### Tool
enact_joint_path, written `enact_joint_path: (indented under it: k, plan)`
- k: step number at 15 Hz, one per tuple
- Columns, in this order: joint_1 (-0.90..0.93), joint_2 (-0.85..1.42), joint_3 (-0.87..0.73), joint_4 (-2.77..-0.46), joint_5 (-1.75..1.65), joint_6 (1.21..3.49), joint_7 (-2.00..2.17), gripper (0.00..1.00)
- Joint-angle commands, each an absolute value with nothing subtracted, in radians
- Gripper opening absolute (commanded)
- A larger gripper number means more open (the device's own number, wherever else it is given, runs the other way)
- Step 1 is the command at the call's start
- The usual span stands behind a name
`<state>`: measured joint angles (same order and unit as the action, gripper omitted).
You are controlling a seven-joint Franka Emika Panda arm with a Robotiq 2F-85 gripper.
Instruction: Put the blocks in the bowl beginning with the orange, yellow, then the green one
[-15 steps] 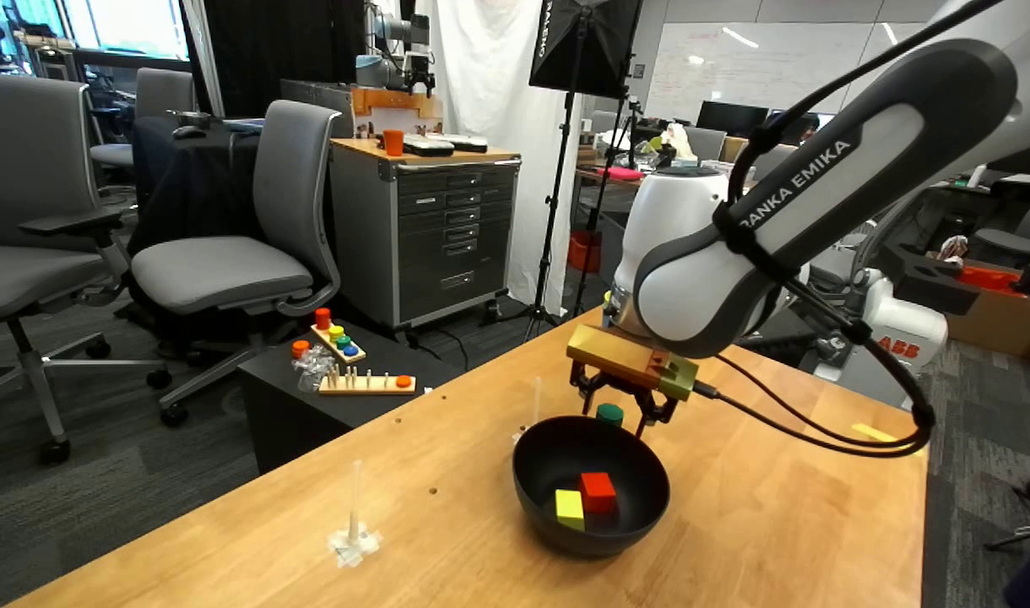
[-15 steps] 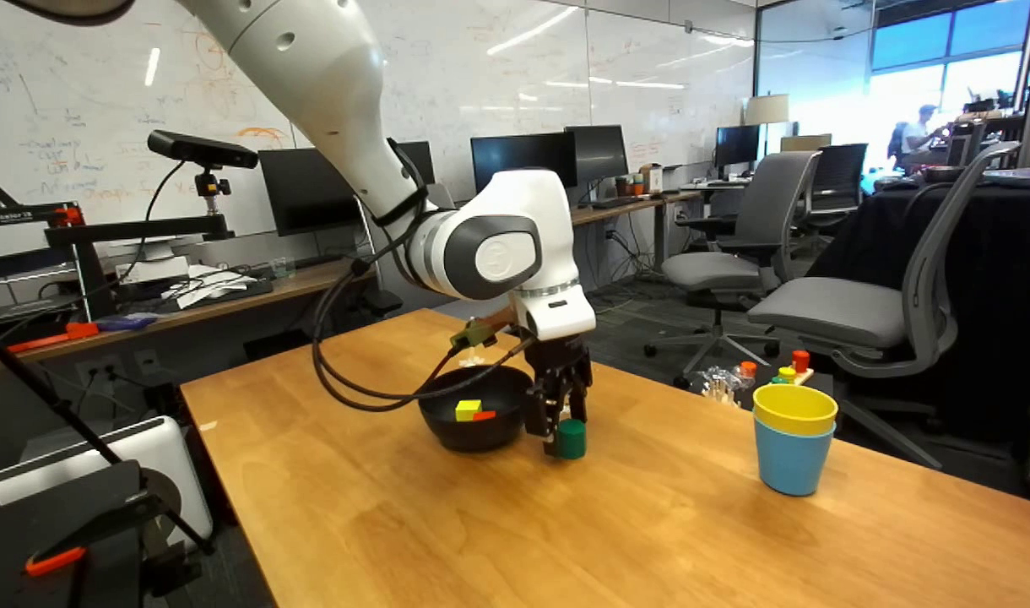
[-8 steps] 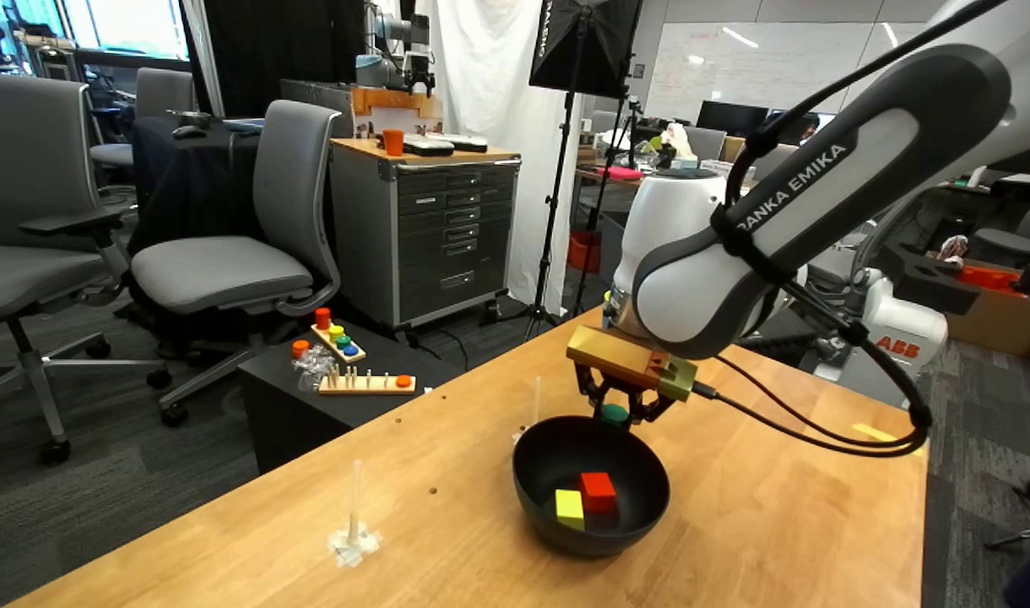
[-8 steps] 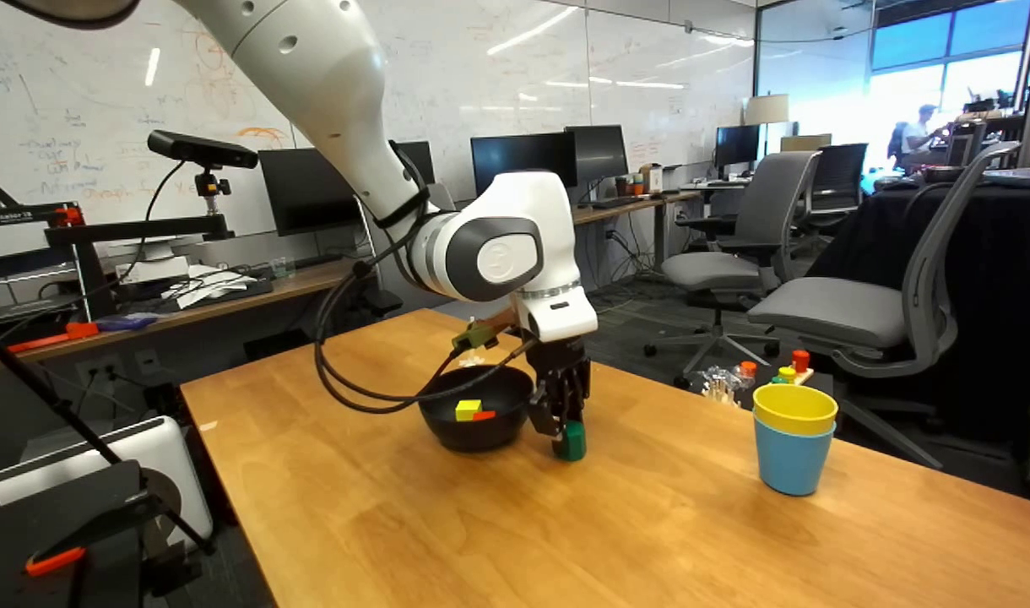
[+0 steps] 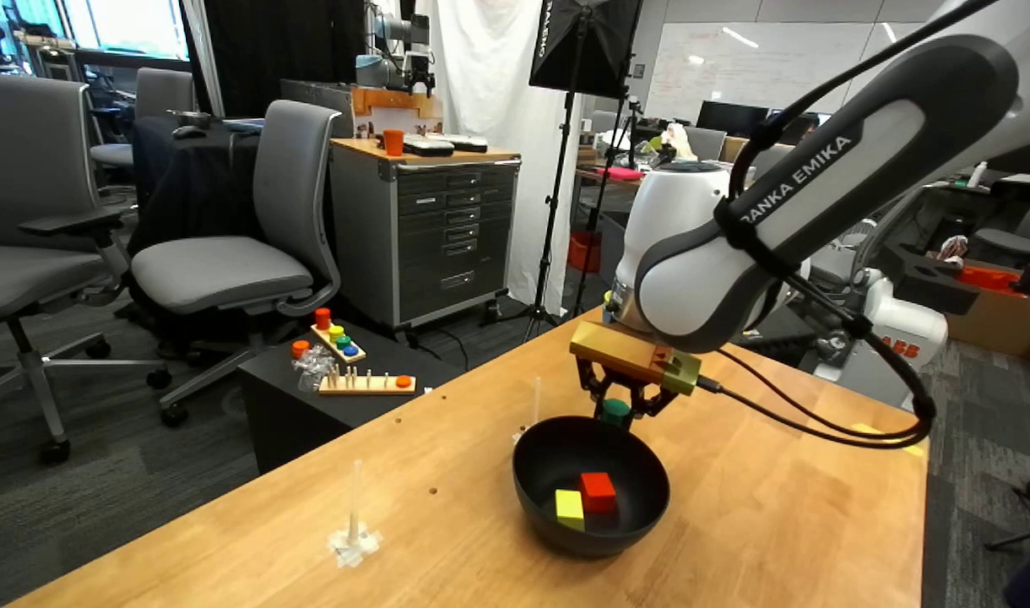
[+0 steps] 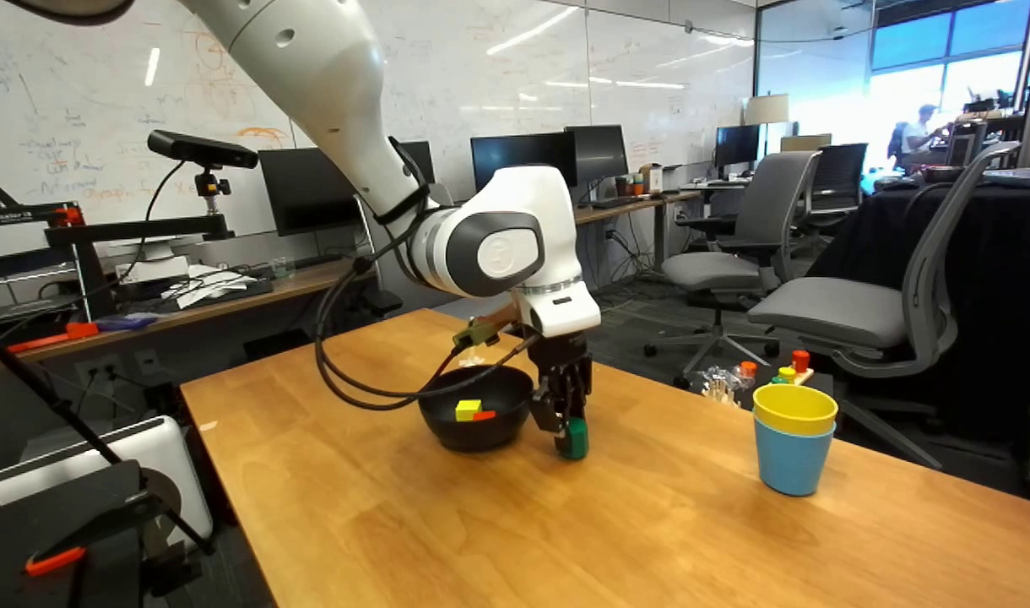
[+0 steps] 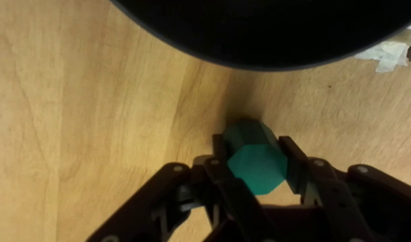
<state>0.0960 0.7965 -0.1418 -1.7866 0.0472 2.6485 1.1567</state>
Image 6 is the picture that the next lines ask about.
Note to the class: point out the black draped cloth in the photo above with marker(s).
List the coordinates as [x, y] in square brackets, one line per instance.
[1006, 291]

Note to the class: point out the long wooden desk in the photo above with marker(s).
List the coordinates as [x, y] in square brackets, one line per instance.
[255, 291]

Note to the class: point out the orange toy peg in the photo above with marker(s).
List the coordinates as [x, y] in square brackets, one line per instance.
[747, 370]

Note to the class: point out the black tripod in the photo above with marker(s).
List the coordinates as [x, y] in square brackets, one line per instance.
[76, 516]

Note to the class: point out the orange block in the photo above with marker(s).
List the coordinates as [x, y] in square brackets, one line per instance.
[486, 415]

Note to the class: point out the yellow block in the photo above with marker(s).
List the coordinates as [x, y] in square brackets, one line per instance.
[468, 409]

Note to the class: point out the black stereo camera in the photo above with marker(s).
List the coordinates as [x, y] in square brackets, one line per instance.
[193, 146]

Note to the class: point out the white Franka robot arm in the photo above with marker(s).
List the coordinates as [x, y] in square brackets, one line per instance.
[312, 77]

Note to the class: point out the clear plastic bag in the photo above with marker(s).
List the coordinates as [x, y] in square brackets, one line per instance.
[720, 385]

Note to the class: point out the blue plastic cup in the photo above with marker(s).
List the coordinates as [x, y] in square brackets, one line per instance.
[792, 462]

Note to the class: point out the white lamp shade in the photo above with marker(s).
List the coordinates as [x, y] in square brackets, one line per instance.
[765, 108]

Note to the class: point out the green block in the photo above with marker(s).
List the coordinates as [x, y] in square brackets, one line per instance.
[572, 443]

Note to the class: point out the black bowl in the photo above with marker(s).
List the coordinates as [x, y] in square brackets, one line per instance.
[479, 434]

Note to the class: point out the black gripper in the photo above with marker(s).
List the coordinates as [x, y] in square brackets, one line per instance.
[560, 363]

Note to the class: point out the yellow plastic cup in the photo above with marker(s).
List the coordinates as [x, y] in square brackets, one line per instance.
[793, 407]

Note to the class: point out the colourful peg toy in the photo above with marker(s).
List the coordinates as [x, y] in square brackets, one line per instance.
[797, 367]

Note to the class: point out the grey office chair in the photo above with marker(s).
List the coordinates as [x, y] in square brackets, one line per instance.
[827, 309]
[710, 270]

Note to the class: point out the olive green wrist camera box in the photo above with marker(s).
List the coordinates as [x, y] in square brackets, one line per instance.
[494, 327]

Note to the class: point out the white papers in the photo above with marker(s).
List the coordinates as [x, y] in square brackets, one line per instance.
[204, 288]

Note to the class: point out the seated person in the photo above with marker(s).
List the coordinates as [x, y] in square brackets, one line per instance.
[913, 136]

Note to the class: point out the orange clamp bar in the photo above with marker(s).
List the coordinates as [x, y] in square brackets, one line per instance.
[43, 341]

